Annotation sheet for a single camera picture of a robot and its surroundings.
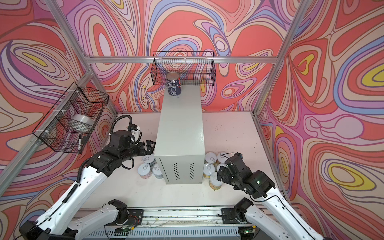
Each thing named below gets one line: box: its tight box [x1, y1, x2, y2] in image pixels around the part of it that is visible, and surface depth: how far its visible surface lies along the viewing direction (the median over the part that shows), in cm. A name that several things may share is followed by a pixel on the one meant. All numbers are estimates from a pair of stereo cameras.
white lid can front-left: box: [137, 163, 153, 179], surface depth 86 cm
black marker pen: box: [77, 134, 82, 151], surface depth 73 cm
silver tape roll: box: [71, 114, 95, 126], surface depth 75 cm
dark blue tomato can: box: [166, 71, 182, 96], surface depth 77 cm
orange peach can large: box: [209, 171, 223, 191], surface depth 80 cm
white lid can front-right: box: [152, 163, 164, 179], surface depth 86 cm
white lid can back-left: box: [142, 153, 155, 164], surface depth 90 cm
